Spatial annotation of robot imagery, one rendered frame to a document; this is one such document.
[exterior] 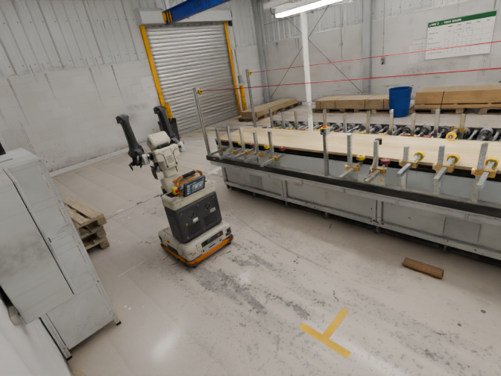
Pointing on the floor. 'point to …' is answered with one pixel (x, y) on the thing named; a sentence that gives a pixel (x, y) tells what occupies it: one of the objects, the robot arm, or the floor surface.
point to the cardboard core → (423, 267)
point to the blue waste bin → (399, 101)
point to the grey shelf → (80, 273)
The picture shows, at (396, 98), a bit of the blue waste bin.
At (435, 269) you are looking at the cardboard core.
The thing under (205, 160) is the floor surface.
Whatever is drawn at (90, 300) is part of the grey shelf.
